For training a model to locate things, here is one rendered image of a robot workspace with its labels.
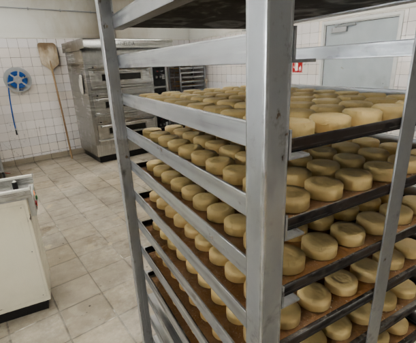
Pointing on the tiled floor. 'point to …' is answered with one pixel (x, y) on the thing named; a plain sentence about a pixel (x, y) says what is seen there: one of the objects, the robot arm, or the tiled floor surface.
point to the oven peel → (45, 50)
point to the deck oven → (72, 54)
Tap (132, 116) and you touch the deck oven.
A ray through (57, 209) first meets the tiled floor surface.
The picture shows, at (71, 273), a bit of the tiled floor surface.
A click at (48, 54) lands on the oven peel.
